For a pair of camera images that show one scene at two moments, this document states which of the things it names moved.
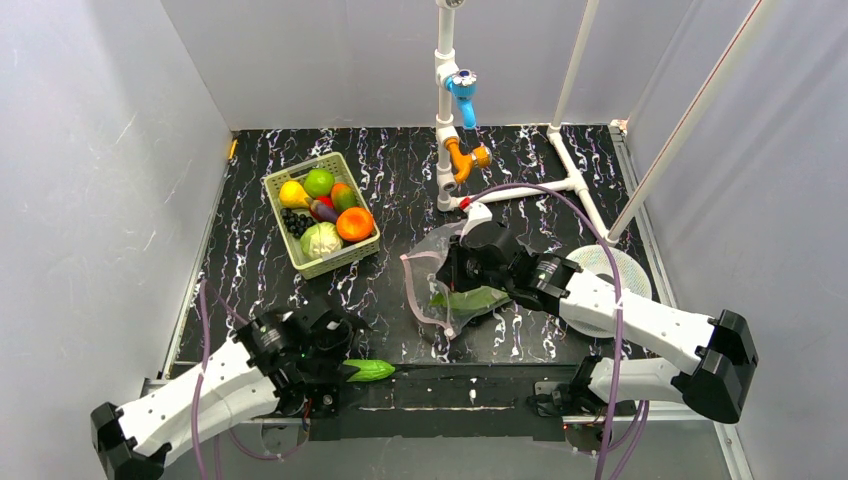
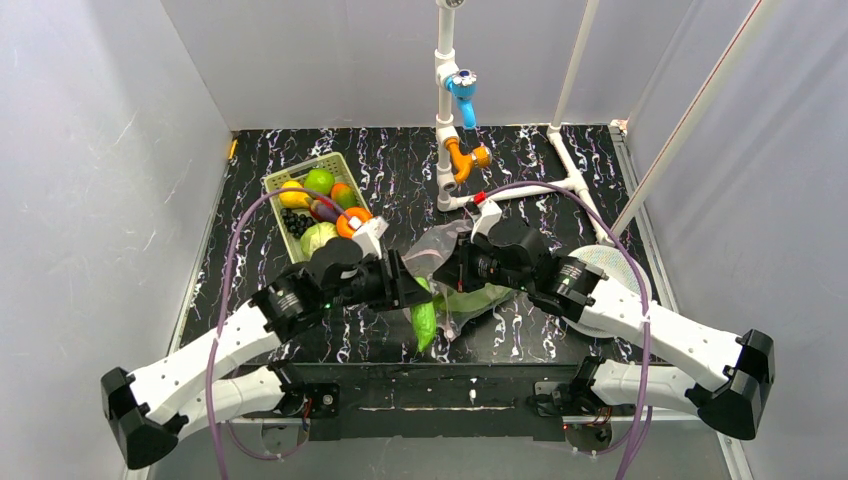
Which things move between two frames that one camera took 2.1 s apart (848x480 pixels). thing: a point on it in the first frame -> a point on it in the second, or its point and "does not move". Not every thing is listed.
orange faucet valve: x=463 y=163 does not move
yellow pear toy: x=293 y=195 does not move
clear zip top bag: x=434 y=298 does not move
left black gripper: x=330 y=366 -> x=398 y=286
